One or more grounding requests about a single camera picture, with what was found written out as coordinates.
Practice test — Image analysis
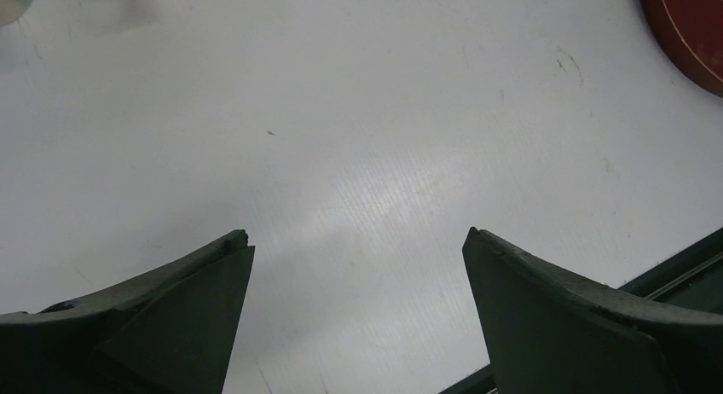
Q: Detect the cream green mug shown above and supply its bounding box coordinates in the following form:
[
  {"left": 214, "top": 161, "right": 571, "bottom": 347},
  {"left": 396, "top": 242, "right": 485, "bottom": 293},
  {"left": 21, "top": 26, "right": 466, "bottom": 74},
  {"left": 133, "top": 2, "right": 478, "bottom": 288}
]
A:
[{"left": 0, "top": 0, "right": 33, "bottom": 26}]

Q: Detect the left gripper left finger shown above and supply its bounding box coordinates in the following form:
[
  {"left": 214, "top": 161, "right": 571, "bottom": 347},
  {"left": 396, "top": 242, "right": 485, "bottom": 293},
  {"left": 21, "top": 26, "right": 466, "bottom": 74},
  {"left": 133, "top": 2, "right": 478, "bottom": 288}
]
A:
[{"left": 1, "top": 229, "right": 255, "bottom": 393}]

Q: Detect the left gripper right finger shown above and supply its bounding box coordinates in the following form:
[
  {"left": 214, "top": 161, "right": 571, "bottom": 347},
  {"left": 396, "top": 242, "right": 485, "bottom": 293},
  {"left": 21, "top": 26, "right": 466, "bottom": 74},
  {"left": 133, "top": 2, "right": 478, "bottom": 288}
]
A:
[{"left": 463, "top": 227, "right": 723, "bottom": 394}]

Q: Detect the red round tray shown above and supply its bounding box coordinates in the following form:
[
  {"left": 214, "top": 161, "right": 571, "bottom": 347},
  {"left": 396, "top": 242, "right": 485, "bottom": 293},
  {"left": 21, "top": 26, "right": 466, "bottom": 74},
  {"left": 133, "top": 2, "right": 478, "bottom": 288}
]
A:
[{"left": 639, "top": 0, "right": 722, "bottom": 97}]

